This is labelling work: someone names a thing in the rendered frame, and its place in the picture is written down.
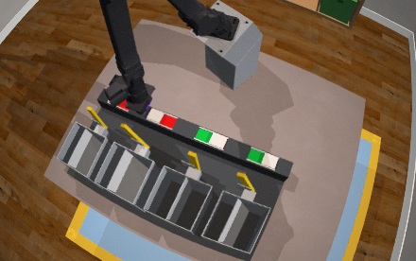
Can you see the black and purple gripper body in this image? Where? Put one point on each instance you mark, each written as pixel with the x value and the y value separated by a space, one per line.
pixel 141 100

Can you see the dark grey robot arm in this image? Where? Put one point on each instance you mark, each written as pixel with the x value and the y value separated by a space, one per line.
pixel 117 18

